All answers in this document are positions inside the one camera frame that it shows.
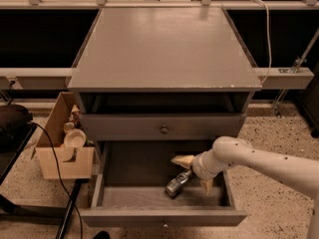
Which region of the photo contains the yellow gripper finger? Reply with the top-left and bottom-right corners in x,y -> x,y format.
171,155 -> 194,169
200,179 -> 212,195

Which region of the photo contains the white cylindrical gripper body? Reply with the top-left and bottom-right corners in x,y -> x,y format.
192,149 -> 228,180

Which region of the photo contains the silver redbull can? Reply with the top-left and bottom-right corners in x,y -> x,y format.
164,169 -> 192,197

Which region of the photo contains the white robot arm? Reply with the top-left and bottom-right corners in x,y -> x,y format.
165,136 -> 319,239

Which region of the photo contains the round metal drawer knob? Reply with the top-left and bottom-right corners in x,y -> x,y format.
160,125 -> 168,134

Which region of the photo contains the open grey middle drawer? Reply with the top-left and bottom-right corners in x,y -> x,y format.
81,140 -> 247,227

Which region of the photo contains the grey wooden drawer cabinet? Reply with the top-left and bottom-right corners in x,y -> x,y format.
66,6 -> 263,228

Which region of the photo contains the closed grey top drawer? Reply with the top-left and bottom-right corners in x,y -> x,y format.
80,113 -> 246,140

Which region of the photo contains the black side table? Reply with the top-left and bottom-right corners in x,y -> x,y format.
0,122 -> 84,239

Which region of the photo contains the black bag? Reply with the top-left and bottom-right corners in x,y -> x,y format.
0,105 -> 33,132

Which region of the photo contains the black cable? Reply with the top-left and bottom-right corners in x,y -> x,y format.
27,120 -> 84,239

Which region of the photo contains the white cable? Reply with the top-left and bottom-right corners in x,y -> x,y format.
250,0 -> 273,85

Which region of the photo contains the grey metal rail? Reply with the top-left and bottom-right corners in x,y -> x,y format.
0,68 -> 74,90

